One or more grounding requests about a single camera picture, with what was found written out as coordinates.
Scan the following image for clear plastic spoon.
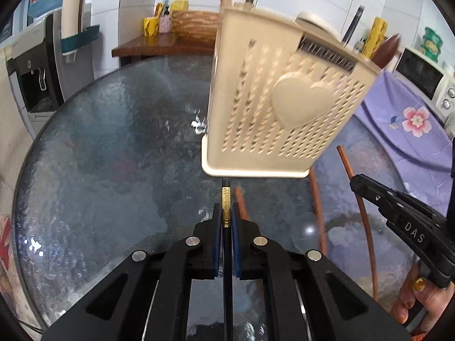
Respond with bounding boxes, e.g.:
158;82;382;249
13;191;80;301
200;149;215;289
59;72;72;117
291;213;320;254

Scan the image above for yellow soap bottle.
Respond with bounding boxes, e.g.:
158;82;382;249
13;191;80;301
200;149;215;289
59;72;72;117
170;0;189;13

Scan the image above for dark wooden side table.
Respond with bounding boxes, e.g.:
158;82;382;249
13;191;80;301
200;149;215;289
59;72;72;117
111;33;215;66

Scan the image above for yellow patterned roll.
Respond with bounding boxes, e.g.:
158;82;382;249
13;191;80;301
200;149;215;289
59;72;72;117
362;17;388;59

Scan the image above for long brown wooden chopstick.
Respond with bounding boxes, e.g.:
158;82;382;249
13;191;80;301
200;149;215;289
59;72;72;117
309;167;328;255

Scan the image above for black gold chopstick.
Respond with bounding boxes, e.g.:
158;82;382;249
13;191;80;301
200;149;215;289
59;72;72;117
221;179;233;341

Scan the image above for cream plastic utensil basket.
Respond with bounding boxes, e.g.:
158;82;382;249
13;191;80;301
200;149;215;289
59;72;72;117
201;1;380;179

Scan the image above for right hand painted nails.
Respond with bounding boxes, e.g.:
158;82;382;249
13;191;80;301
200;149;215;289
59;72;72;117
390;263;454;340

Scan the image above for purple floral cloth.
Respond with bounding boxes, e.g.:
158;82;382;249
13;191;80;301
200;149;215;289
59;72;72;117
355;71;453;215

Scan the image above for paper towel roll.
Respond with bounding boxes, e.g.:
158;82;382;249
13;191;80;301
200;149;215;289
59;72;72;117
61;0;85;39

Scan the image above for water dispenser machine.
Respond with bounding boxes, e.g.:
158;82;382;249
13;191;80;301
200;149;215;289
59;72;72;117
7;9;100;123

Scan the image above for yellow mug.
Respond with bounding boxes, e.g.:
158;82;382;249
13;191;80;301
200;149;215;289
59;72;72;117
143;4;160;37

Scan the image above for white microwave oven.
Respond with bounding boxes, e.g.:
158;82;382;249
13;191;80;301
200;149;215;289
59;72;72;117
394;47;454;124

